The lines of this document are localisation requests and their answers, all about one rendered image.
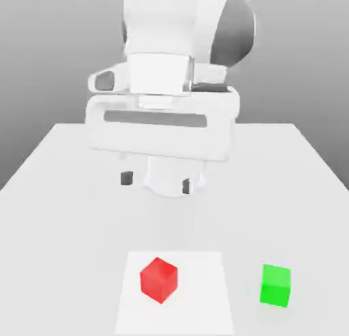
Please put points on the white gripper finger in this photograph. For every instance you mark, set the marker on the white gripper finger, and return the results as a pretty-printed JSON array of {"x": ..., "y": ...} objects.
[
  {"x": 186, "y": 186},
  {"x": 126, "y": 178}
]

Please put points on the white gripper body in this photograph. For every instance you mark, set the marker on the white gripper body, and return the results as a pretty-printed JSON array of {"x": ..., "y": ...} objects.
[{"x": 163, "y": 139}]

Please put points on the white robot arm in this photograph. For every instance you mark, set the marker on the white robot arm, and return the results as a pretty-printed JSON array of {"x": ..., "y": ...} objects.
[{"x": 161, "y": 28}]

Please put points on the small red cube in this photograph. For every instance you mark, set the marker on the small red cube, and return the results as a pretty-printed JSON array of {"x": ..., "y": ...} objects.
[{"x": 159, "y": 280}]

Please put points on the small green cube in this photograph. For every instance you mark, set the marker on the small green cube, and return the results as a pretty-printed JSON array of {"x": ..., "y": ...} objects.
[{"x": 275, "y": 287}]

